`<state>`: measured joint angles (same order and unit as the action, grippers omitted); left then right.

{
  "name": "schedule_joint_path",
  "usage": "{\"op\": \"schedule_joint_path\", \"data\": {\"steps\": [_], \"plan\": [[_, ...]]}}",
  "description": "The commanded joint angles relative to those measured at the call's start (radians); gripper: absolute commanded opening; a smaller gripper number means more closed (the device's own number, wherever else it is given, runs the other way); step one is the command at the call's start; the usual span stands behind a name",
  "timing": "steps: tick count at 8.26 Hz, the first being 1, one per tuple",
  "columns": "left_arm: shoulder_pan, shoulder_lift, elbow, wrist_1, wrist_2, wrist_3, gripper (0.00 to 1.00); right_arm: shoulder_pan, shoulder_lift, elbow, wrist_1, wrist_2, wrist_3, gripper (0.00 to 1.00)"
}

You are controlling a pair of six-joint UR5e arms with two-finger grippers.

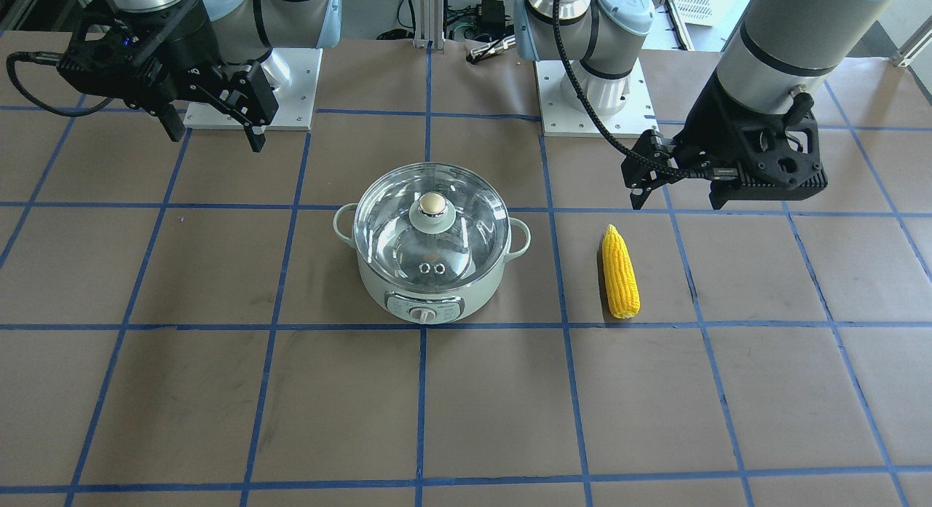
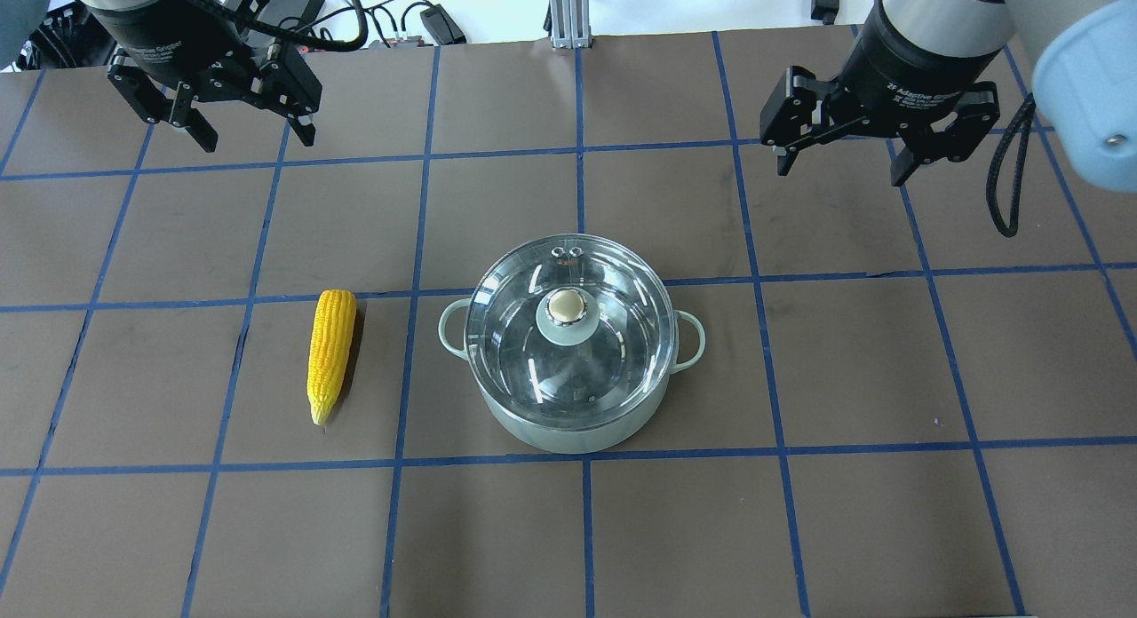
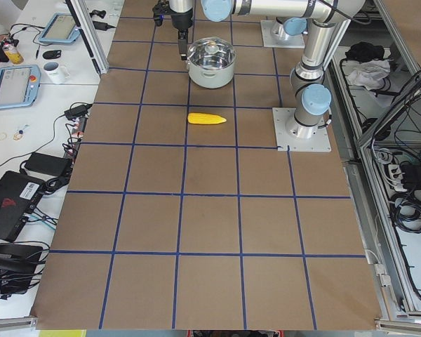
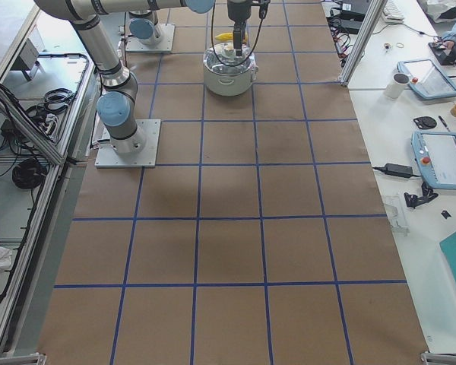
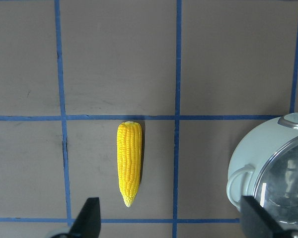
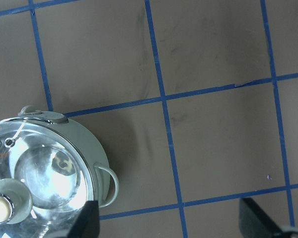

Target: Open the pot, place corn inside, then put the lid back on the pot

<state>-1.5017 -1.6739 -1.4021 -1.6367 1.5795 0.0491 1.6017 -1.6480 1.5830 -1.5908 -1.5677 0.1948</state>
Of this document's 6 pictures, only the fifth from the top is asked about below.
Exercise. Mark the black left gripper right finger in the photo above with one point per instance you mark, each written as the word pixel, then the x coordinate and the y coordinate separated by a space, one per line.
pixel 256 222

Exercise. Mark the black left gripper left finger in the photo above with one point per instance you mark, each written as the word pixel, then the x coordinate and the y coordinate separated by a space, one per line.
pixel 87 223

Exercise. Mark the glass pot lid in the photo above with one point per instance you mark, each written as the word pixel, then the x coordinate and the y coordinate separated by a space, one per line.
pixel 277 187

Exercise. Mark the yellow corn cob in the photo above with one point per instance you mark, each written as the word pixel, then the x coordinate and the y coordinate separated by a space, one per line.
pixel 129 159

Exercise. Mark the white electric cooking pot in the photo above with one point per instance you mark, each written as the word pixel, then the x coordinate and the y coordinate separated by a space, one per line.
pixel 254 151

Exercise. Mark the brown paper table cover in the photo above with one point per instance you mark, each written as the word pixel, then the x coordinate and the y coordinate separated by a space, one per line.
pixel 197 75

